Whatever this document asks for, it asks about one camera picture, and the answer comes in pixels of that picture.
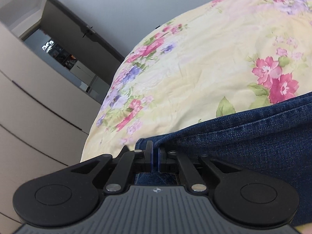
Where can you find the hallway cabinet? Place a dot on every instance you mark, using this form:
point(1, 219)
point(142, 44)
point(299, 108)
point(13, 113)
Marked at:
point(67, 65)

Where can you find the dark brown door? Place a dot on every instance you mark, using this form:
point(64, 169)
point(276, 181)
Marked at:
point(59, 22)

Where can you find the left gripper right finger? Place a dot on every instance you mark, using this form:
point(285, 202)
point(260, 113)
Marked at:
point(246, 197)

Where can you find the blue denim jeans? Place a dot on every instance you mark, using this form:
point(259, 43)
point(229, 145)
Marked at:
point(273, 140)

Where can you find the floral yellow bed quilt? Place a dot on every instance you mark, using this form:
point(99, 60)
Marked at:
point(224, 57)

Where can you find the beige wardrobe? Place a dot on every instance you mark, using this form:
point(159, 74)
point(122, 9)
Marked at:
point(45, 121)

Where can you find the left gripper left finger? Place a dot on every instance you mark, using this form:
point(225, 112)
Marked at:
point(72, 194)

